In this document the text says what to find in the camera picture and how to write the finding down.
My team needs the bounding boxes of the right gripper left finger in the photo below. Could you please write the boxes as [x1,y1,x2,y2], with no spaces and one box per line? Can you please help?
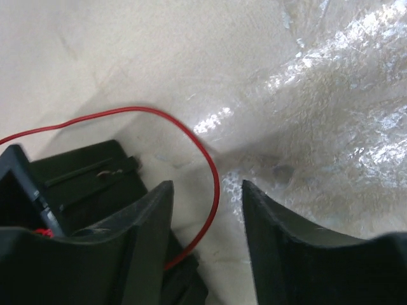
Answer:
[1,180,174,304]

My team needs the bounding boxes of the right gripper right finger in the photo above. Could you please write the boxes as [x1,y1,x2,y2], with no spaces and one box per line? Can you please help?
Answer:
[242,180,406,304]

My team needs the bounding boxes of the black plastic bin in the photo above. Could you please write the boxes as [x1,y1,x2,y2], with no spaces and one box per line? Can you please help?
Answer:
[0,139,209,305]

